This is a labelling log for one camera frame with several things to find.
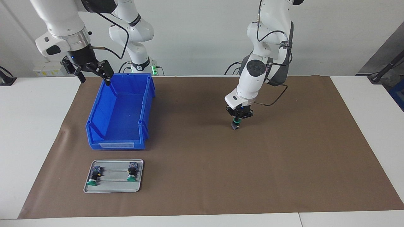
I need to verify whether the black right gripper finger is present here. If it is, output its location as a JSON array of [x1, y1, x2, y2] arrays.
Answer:
[[85, 60, 115, 86], [62, 57, 86, 84]]

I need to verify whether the blue plastic storage bin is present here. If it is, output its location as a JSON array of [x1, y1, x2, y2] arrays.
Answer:
[[86, 73, 156, 150]]

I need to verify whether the brown paper table mat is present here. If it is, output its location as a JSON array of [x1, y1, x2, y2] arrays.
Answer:
[[17, 76, 404, 219]]

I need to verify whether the grey metal tray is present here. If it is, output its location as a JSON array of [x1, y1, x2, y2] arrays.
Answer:
[[83, 159, 144, 193]]

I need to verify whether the black stand pole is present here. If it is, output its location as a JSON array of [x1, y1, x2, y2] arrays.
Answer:
[[368, 50, 404, 84]]

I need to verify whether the blue crate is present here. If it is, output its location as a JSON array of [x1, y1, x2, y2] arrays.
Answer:
[[389, 79, 404, 111]]

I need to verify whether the white wall socket box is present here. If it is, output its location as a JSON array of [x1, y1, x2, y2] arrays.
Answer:
[[33, 61, 68, 77]]

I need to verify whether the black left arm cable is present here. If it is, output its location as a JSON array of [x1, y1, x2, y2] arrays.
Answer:
[[252, 0, 293, 107]]

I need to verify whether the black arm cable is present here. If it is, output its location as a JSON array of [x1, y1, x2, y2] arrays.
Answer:
[[92, 11, 130, 60], [252, 0, 293, 107]]

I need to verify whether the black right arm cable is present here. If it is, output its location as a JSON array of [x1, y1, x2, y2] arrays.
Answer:
[[92, 11, 130, 60]]

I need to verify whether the black clamp mount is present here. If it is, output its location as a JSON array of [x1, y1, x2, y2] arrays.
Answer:
[[0, 66, 17, 86]]

